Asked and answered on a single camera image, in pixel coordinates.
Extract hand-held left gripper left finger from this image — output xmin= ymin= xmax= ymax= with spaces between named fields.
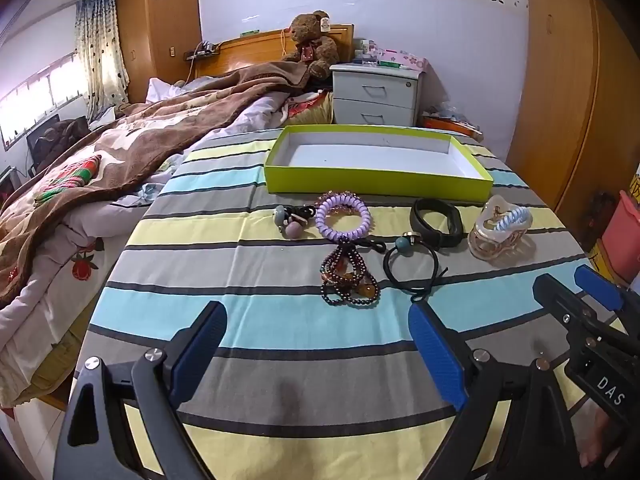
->
xmin=52 ymin=301 xmax=228 ymax=480

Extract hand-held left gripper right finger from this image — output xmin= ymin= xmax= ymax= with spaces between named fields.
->
xmin=407 ymin=301 xmax=583 ymax=480

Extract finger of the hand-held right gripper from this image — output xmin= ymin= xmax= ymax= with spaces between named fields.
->
xmin=574 ymin=264 xmax=640 ymax=333
xmin=532 ymin=274 xmax=628 ymax=356

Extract blue spiral hair tie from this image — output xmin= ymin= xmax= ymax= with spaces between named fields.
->
xmin=492 ymin=206 xmax=532 ymax=233

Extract clear hair claw clip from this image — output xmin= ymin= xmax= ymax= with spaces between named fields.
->
xmin=468 ymin=196 xmax=536 ymax=264

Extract black hair tie teal bead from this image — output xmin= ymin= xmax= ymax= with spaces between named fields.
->
xmin=382 ymin=231 xmax=449 ymax=302

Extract dark beaded bracelets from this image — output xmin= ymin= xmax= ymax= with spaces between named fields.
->
xmin=320 ymin=237 xmax=386 ymax=308

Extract black hair tie grey balls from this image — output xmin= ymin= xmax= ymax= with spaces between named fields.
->
xmin=272 ymin=204 xmax=317 ymax=239

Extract purple spiral hair tie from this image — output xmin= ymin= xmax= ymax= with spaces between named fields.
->
xmin=315 ymin=193 xmax=371 ymax=237

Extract green shallow cardboard box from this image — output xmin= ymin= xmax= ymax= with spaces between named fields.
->
xmin=263 ymin=125 xmax=495 ymax=201

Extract person's right hand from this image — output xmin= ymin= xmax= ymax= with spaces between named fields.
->
xmin=579 ymin=404 xmax=618 ymax=468

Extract pink storage bin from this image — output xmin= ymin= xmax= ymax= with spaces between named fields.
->
xmin=602 ymin=190 xmax=640 ymax=286

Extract striped tablecloth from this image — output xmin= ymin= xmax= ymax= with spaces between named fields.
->
xmin=72 ymin=127 xmax=626 ymax=480

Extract black leather band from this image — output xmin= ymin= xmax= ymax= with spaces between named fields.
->
xmin=410 ymin=198 xmax=461 ymax=250

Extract white printed duvet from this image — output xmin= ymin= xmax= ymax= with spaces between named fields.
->
xmin=0 ymin=77 xmax=291 ymax=406

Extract wide wooden wardrobe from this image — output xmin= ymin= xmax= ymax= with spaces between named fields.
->
xmin=510 ymin=0 xmax=640 ymax=271

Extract orange box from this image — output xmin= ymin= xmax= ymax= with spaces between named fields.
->
xmin=422 ymin=115 xmax=483 ymax=137

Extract red green plaid cloth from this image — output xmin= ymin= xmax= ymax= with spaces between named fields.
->
xmin=35 ymin=156 xmax=103 ymax=204

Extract clear plastic bag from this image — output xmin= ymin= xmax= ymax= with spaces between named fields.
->
xmin=422 ymin=104 xmax=476 ymax=123

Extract brown blanket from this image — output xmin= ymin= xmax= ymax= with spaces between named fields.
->
xmin=0 ymin=60 xmax=311 ymax=311

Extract dark monitor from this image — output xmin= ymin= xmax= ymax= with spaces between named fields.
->
xmin=26 ymin=115 xmax=91 ymax=171

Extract yellow red pillow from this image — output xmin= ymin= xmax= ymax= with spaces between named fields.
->
xmin=285 ymin=91 xmax=335 ymax=126

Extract white nightstand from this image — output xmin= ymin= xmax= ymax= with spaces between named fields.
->
xmin=329 ymin=62 xmax=426 ymax=127

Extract pink floral box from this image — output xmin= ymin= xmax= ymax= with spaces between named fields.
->
xmin=375 ymin=47 xmax=428 ymax=72

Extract window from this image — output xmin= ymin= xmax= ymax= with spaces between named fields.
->
xmin=0 ymin=55 xmax=91 ymax=151

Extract black power strip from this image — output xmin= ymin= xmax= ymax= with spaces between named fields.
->
xmin=184 ymin=42 xmax=221 ymax=60

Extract wooden bed headboard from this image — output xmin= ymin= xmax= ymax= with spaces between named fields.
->
xmin=192 ymin=23 xmax=355 ymax=81

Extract small bottles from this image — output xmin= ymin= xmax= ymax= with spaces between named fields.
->
xmin=352 ymin=40 xmax=381 ymax=66

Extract dotted curtain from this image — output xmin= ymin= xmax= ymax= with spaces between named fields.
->
xmin=75 ymin=0 xmax=130 ymax=121

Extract tall wooden wardrobe with stars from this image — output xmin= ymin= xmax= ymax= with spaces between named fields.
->
xmin=116 ymin=0 xmax=203 ymax=106

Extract brown teddy bear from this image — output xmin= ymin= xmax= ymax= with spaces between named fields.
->
xmin=282 ymin=10 xmax=340 ymax=78

